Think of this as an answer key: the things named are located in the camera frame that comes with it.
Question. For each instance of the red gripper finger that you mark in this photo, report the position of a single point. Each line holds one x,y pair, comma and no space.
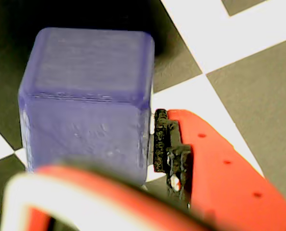
109,199
229,187

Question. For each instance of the blue cube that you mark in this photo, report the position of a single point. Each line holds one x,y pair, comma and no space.
85,96

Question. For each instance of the black white marker checkerboard mat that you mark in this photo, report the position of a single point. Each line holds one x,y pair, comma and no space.
253,96

